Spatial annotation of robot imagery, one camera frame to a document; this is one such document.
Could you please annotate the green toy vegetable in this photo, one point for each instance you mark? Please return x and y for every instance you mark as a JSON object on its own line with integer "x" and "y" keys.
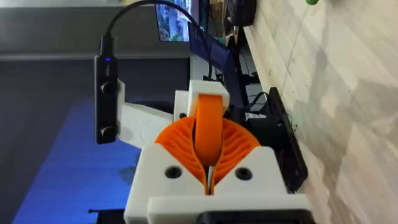
{"x": 312, "y": 2}

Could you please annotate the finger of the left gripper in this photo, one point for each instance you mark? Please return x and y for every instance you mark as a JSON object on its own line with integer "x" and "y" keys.
{"x": 206, "y": 87}

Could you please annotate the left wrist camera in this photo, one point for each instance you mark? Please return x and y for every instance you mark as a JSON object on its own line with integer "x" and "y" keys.
{"x": 106, "y": 109}

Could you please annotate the computer monitor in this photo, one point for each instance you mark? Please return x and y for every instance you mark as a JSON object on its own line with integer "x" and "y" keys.
{"x": 174, "y": 21}

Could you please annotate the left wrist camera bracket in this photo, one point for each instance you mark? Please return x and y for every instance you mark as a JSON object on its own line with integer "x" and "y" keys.
{"x": 140, "y": 127}

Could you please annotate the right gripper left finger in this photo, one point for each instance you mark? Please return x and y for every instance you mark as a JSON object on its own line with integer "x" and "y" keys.
{"x": 155, "y": 174}

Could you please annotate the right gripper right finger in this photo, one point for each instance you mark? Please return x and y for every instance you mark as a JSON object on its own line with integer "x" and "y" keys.
{"x": 258, "y": 174}

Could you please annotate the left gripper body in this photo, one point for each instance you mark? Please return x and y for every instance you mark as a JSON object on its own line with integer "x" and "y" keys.
{"x": 180, "y": 102}

